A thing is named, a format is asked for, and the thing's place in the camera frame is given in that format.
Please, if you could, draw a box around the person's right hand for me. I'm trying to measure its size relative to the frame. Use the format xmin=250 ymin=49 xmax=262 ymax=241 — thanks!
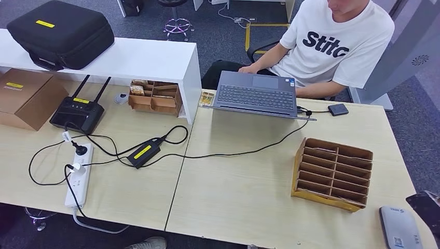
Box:
xmin=238 ymin=63 xmax=262 ymax=75

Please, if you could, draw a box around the person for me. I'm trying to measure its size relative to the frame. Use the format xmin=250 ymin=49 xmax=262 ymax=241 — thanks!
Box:
xmin=201 ymin=0 xmax=396 ymax=100

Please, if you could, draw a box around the slotted cardboard card holder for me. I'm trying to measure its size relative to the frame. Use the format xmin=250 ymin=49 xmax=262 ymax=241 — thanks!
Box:
xmin=291 ymin=137 xmax=374 ymax=213

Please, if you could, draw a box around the grey card reader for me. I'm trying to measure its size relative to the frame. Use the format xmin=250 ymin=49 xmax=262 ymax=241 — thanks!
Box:
xmin=379 ymin=205 xmax=424 ymax=249

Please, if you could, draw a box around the black office chair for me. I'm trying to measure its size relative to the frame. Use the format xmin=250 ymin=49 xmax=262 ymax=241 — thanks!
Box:
xmin=246 ymin=39 xmax=281 ymax=64

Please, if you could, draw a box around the grey laptop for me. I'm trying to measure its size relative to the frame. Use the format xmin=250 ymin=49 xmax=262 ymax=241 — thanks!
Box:
xmin=202 ymin=71 xmax=318 ymax=121

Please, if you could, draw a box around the yellow floor tape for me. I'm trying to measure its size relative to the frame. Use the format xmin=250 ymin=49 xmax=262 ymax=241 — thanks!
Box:
xmin=244 ymin=22 xmax=291 ymax=55

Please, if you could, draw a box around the white table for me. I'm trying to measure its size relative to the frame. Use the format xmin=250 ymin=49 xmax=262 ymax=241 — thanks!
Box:
xmin=192 ymin=0 xmax=296 ymax=13

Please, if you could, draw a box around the small cardboard organizer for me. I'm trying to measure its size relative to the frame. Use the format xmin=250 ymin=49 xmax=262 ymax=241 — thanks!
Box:
xmin=128 ymin=79 xmax=183 ymax=118

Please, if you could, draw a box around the small black square device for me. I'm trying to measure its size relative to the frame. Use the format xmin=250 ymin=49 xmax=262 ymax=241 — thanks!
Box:
xmin=327 ymin=103 xmax=349 ymax=117

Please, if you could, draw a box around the white desk shelf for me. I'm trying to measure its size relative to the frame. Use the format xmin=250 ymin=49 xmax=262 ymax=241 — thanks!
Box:
xmin=0 ymin=29 xmax=202 ymax=125

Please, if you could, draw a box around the black cabinet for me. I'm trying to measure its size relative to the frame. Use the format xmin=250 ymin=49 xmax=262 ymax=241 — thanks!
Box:
xmin=117 ymin=0 xmax=143 ymax=18

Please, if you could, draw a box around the black power adapter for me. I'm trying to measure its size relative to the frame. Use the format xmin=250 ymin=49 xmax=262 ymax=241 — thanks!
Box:
xmin=127 ymin=138 xmax=162 ymax=169

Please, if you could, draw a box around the white standing panel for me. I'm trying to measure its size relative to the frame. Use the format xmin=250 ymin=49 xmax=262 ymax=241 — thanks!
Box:
xmin=347 ymin=0 xmax=440 ymax=112

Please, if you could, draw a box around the black controller with antennas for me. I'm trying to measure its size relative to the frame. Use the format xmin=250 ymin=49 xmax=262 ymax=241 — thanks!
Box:
xmin=49 ymin=75 xmax=112 ymax=135

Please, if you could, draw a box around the black mains plug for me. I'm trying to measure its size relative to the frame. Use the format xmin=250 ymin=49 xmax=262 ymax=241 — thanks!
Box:
xmin=71 ymin=141 xmax=88 ymax=156

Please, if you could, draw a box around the black carrying case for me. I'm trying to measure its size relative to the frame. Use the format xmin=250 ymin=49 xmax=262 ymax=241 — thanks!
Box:
xmin=7 ymin=0 xmax=115 ymax=71

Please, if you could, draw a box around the white mains plug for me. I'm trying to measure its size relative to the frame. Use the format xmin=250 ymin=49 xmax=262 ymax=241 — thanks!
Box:
xmin=67 ymin=163 xmax=87 ymax=174

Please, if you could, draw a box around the grey shoe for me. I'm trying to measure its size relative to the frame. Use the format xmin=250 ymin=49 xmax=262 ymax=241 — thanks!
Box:
xmin=125 ymin=237 xmax=168 ymax=249

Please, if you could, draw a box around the white power strip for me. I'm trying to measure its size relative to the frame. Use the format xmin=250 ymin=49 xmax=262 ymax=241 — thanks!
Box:
xmin=65 ymin=143 xmax=94 ymax=208

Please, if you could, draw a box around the brown cardboard box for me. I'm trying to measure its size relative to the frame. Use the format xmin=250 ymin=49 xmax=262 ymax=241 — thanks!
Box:
xmin=0 ymin=68 xmax=68 ymax=132

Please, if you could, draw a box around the white floor cable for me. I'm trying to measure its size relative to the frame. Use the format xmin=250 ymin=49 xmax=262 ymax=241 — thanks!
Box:
xmin=216 ymin=3 xmax=258 ymax=29

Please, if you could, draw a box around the black laptop charger cable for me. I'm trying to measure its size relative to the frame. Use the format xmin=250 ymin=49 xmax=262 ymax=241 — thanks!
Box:
xmin=141 ymin=107 xmax=313 ymax=169

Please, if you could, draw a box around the black adapter mains cable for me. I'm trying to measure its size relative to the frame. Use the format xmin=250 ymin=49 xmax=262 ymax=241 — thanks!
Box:
xmin=70 ymin=125 xmax=189 ymax=168

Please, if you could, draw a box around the white power strip cord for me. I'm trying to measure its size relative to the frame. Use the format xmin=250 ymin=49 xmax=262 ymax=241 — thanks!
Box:
xmin=71 ymin=206 xmax=131 ymax=234

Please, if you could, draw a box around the black looped cable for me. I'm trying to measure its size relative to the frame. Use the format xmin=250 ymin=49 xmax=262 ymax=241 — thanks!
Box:
xmin=28 ymin=135 xmax=87 ymax=186

